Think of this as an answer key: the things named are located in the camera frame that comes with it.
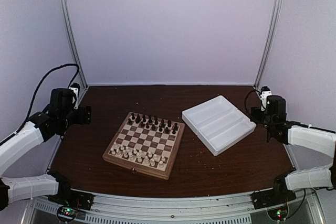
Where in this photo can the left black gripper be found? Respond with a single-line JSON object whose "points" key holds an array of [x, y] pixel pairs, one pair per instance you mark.
{"points": [[81, 118]]}

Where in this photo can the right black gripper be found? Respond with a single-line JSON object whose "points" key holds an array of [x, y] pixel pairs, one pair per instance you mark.
{"points": [[254, 115]]}

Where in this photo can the white rook corner piece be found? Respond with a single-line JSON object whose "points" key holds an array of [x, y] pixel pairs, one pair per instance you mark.
{"points": [[113, 149]]}

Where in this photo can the white tall piece carried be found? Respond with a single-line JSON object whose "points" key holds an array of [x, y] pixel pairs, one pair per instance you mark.
{"points": [[139, 156]]}

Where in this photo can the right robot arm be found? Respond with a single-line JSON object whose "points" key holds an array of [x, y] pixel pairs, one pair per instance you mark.
{"points": [[272, 115]]}

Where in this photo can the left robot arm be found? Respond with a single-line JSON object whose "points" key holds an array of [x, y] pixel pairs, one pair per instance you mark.
{"points": [[62, 112]]}

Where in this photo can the wooden chess board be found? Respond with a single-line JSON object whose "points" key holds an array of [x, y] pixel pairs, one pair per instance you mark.
{"points": [[147, 140]]}

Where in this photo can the white plastic tray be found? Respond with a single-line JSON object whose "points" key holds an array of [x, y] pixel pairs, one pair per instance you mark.
{"points": [[218, 124]]}

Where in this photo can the dark knight left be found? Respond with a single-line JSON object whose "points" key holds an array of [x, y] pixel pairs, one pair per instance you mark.
{"points": [[138, 117]]}

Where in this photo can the dark queen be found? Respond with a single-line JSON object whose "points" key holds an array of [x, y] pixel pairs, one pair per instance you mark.
{"points": [[150, 119]]}

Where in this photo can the dark rook right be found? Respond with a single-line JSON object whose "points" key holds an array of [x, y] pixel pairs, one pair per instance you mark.
{"points": [[176, 127]]}

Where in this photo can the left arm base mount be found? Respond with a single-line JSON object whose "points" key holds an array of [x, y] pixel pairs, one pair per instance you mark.
{"points": [[71, 200]]}

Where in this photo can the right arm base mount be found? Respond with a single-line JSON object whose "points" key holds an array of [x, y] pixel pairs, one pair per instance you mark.
{"points": [[277, 195]]}

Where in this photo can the front aluminium rail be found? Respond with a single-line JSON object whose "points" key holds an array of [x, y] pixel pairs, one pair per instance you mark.
{"points": [[234, 208]]}

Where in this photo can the right aluminium frame post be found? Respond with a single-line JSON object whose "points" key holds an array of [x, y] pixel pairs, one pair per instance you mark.
{"points": [[269, 40]]}

